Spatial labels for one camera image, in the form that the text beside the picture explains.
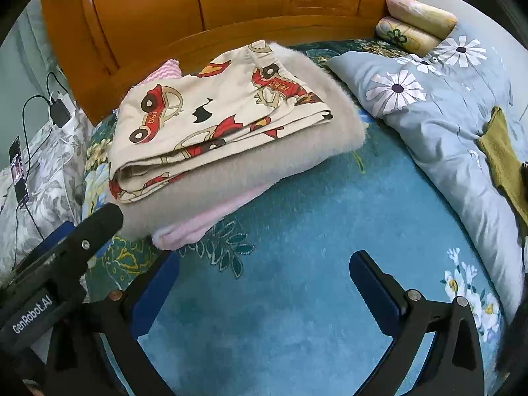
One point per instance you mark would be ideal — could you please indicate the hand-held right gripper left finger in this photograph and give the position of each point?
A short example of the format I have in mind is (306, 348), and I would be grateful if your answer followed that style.
(156, 293)

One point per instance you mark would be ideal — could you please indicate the black phone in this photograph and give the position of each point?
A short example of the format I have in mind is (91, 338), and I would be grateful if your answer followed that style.
(18, 173)

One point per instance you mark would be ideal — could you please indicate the olive green garment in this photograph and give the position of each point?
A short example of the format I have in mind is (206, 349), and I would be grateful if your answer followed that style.
(503, 152)

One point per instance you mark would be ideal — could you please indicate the teal floral bed sheet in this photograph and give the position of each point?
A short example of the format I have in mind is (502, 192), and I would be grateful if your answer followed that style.
(288, 297)

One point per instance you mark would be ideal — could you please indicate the pink garment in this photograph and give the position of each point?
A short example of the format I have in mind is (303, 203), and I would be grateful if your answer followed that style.
(185, 231)

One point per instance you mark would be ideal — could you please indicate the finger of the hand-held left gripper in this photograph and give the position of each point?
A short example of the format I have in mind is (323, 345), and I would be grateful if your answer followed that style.
(49, 243)
(103, 225)

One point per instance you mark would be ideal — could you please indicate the pink zigzag knit cloth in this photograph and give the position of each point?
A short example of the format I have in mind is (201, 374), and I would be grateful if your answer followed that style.
(167, 72)

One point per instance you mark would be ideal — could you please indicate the black charger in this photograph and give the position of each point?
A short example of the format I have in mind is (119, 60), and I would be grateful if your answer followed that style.
(62, 111)

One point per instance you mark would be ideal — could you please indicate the floral print pillow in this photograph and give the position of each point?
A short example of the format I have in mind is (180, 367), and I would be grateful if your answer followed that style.
(402, 35)

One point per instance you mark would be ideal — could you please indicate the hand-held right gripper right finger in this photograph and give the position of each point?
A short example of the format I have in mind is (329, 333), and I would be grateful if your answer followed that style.
(373, 293)

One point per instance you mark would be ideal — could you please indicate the blue floral quilt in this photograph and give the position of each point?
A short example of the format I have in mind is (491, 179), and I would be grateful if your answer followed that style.
(433, 132)

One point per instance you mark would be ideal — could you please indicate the wooden bed headboard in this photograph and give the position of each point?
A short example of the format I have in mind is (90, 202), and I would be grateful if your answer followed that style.
(165, 8)

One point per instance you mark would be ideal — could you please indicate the cream car-print garment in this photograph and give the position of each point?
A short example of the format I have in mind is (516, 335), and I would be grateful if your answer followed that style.
(231, 103)

